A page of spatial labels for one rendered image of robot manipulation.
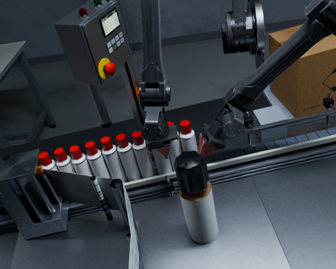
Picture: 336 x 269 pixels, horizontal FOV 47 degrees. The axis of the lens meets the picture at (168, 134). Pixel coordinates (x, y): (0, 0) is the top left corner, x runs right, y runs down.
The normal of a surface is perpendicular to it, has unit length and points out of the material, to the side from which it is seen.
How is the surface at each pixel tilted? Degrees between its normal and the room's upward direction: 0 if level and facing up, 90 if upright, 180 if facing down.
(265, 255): 0
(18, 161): 0
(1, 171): 0
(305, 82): 90
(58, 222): 90
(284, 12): 90
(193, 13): 90
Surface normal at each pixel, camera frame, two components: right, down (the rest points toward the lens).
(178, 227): -0.18, -0.77
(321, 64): 0.22, 0.57
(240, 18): -0.07, 0.63
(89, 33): 0.87, 0.16
